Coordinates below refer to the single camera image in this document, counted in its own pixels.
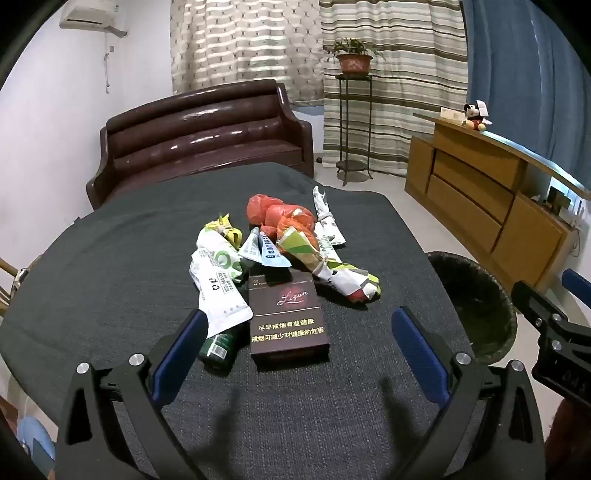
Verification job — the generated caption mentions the striped curtain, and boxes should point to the striped curtain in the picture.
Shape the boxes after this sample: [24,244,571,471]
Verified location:
[318,0,470,179]

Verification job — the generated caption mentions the red plastic bag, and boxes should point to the red plastic bag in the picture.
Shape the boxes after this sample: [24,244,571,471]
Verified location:
[246,194,320,248]

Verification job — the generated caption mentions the blue plastic object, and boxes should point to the blue plastic object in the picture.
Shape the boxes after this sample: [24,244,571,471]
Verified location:
[17,414,57,468]

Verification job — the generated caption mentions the yellow wrapper bundle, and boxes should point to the yellow wrapper bundle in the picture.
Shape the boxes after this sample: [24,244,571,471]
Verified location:
[204,212,243,246]

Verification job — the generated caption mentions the brown leather sofa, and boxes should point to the brown leather sofa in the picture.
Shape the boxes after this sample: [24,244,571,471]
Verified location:
[85,79,316,211]

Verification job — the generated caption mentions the wooden cabinet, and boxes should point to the wooden cabinet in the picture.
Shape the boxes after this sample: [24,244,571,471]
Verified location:
[404,113,591,294]

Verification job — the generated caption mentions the wooden chair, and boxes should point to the wooden chair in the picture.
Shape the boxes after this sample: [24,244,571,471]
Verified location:
[0,256,31,320]

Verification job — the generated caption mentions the person's right forearm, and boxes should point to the person's right forearm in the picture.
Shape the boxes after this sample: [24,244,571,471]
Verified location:
[545,396,591,480]

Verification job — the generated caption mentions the blue curtain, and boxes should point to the blue curtain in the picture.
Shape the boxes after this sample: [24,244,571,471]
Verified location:
[462,0,591,188]

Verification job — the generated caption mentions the green geometric paper bundle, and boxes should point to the green geometric paper bundle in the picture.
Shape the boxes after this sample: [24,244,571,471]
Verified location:
[277,226,383,304]

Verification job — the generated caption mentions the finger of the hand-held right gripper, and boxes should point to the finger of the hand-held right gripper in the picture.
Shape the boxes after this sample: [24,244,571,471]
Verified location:
[561,268,591,297]
[512,280,570,325]

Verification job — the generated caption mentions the black metal plant stand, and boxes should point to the black metal plant stand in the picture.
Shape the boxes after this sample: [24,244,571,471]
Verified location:
[334,73,375,186]

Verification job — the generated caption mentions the pale green sachet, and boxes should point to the pale green sachet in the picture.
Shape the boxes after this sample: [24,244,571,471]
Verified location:
[238,228,262,264]

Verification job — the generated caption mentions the mouse plush toy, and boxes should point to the mouse plush toy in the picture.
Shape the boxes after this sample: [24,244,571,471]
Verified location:
[462,99,493,133]

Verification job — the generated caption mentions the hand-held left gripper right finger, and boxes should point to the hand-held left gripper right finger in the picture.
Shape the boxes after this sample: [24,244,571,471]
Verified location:
[392,305,548,480]

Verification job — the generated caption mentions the potted plant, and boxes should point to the potted plant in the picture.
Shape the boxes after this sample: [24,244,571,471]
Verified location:
[322,37,387,77]

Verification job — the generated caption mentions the white printed paper roll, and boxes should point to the white printed paper roll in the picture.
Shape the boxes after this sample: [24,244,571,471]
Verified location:
[311,185,347,250]

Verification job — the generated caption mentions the white air conditioner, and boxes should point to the white air conditioner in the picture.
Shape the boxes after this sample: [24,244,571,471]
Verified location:
[58,0,129,38]

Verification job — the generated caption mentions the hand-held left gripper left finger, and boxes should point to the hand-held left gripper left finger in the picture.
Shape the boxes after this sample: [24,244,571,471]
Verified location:
[55,308,211,480]

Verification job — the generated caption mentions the beige patterned curtain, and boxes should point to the beige patterned curtain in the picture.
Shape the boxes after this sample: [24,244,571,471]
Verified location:
[169,0,327,110]

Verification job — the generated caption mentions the bin with black bag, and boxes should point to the bin with black bag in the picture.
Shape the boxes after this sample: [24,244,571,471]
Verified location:
[425,251,518,366]

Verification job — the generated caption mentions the dark red cigarette box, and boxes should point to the dark red cigarette box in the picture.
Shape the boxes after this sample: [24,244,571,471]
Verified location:
[248,271,331,370]

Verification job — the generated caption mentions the light blue tube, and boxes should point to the light blue tube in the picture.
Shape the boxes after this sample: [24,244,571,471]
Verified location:
[257,231,292,269]

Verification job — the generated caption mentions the small brown box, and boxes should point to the small brown box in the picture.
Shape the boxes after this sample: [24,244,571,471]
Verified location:
[547,186,572,209]

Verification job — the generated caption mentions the white green paper bundle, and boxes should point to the white green paper bundle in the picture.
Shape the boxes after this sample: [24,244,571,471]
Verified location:
[189,228,255,340]

